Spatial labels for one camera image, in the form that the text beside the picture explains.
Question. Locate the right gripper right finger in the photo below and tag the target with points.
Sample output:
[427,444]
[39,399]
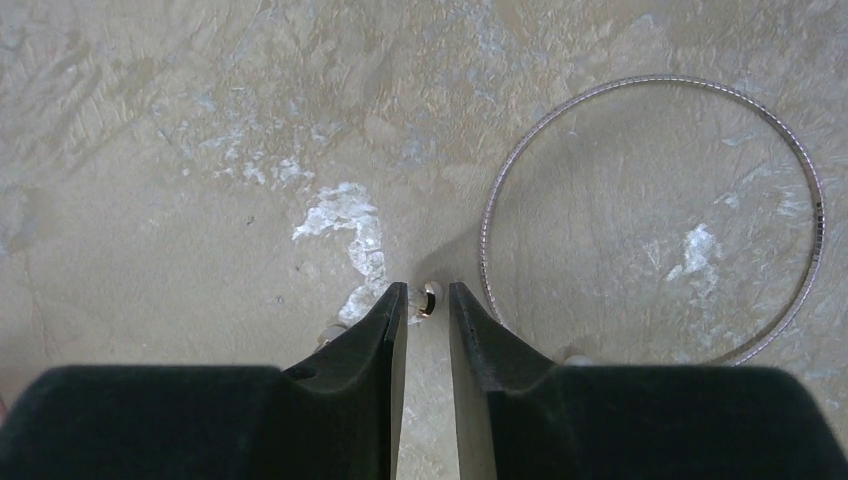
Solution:
[519,415]

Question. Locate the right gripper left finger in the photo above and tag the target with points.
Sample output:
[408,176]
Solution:
[334,415]

